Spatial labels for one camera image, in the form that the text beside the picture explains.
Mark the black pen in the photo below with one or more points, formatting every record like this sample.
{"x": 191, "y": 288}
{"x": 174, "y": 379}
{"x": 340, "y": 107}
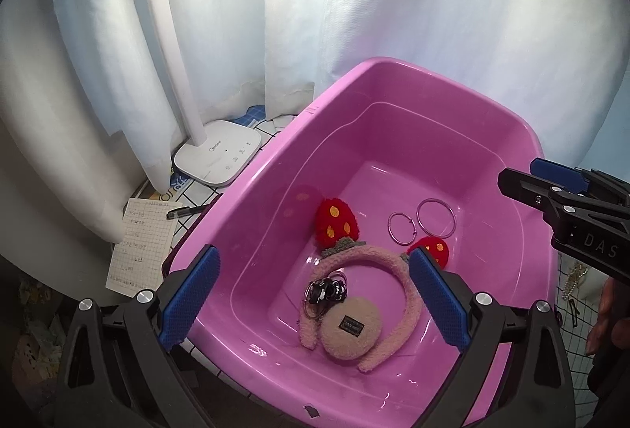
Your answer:
{"x": 186, "y": 211}

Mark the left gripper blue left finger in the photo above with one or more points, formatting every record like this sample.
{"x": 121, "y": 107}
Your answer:
{"x": 158, "y": 321}

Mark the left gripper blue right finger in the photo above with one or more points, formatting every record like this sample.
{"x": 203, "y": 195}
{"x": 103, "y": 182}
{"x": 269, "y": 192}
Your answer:
{"x": 474, "y": 324}

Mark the handwritten paper note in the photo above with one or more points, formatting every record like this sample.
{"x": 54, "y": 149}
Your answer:
{"x": 136, "y": 261}

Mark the black charm keychain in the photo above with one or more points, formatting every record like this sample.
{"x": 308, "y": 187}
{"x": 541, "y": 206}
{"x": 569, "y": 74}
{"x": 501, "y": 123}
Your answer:
{"x": 322, "y": 294}

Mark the person's right hand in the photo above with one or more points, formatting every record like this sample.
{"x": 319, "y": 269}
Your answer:
{"x": 612, "y": 324}

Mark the white desk lamp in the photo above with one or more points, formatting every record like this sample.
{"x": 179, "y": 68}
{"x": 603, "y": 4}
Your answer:
{"x": 213, "y": 51}

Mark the pink strawberry plush headband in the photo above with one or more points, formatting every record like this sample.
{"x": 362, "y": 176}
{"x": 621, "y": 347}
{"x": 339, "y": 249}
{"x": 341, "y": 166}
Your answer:
{"x": 378, "y": 274}

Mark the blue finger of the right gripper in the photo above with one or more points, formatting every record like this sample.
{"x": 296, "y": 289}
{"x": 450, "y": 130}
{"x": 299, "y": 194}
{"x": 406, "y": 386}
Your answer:
{"x": 535, "y": 192}
{"x": 571, "y": 179}

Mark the white curtain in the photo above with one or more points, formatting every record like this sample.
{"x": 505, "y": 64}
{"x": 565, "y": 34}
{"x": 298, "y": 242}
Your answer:
{"x": 75, "y": 74}

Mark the brown hair clip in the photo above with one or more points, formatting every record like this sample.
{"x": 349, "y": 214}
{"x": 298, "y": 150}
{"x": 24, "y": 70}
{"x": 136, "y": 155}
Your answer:
{"x": 574, "y": 313}

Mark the white black grid tablecloth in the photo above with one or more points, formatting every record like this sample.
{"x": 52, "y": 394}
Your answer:
{"x": 190, "y": 193}

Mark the small silver bangle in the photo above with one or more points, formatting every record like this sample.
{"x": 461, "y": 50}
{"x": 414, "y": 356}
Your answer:
{"x": 402, "y": 229}

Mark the pink plastic tub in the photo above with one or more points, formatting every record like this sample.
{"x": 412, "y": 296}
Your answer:
{"x": 383, "y": 138}

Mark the beige fuzzy round pouch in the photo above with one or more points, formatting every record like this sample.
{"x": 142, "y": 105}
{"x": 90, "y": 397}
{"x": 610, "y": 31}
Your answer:
{"x": 350, "y": 329}

